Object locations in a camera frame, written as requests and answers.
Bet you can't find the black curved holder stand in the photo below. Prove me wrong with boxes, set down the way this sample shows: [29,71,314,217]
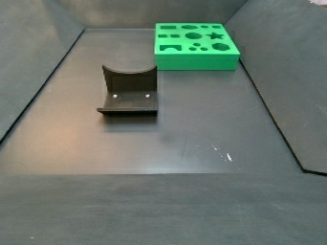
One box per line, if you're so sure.
[97,66,159,115]

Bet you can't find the green shape sorter box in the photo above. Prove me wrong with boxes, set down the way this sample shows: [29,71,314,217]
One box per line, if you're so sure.
[155,23,240,71]

